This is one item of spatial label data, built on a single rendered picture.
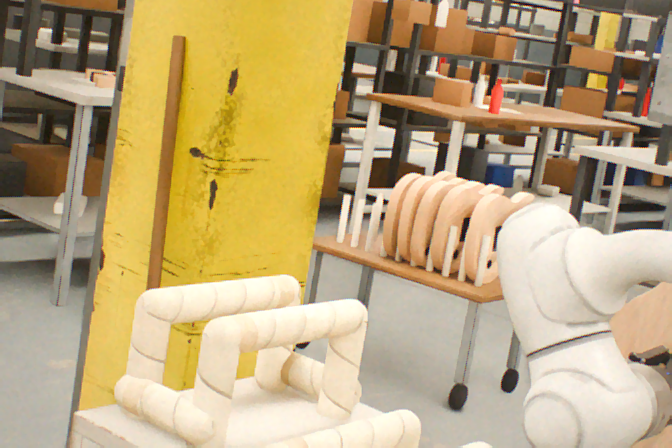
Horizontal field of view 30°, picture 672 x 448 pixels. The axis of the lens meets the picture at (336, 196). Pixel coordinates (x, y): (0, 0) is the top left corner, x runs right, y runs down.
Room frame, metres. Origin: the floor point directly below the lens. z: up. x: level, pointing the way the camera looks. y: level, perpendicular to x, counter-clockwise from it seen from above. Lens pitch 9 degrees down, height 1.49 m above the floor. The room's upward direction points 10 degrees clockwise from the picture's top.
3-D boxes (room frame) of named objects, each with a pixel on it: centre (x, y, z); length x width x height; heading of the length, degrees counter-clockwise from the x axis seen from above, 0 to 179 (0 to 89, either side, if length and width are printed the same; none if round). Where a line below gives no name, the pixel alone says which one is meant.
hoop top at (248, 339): (1.05, 0.02, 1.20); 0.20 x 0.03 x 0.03; 142
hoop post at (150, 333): (1.03, 0.14, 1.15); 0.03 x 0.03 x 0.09
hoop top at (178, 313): (1.10, 0.08, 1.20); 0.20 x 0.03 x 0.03; 142
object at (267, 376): (1.17, 0.03, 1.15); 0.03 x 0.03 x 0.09
